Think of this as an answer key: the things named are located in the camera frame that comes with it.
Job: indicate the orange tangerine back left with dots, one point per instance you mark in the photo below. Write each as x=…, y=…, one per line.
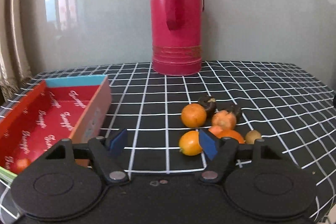
x=193, y=115

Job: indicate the red thermos flask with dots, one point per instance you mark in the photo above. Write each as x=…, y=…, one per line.
x=176, y=33

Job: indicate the large orange tangerine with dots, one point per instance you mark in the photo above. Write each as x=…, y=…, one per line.
x=231, y=134

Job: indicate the dark passion fruit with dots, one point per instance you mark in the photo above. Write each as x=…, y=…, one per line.
x=236, y=110
x=209, y=103

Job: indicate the black white checkered tablecloth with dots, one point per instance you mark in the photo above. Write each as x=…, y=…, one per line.
x=290, y=108

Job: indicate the dark passion fruit left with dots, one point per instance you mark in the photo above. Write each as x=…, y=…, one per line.
x=209, y=103

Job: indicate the orange tangerine near box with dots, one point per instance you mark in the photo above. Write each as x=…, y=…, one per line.
x=189, y=144

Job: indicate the small orange tangerine piece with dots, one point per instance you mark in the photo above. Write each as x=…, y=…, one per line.
x=216, y=130

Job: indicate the red cardboard tray box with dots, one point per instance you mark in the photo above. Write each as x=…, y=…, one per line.
x=59, y=108

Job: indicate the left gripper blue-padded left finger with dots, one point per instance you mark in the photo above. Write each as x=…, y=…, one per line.
x=103, y=153

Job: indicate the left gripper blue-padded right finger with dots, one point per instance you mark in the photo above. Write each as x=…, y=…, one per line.
x=222, y=156

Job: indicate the beige curtain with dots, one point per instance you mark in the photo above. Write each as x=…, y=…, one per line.
x=15, y=68

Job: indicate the orange tangerine middle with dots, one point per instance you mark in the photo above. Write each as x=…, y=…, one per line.
x=224, y=119

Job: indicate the brown kiwi fruit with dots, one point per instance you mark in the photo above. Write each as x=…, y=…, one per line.
x=252, y=136

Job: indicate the tangerine inside box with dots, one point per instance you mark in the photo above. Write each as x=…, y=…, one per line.
x=20, y=165

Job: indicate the dark passion fruit right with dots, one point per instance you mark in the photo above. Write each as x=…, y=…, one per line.
x=236, y=110

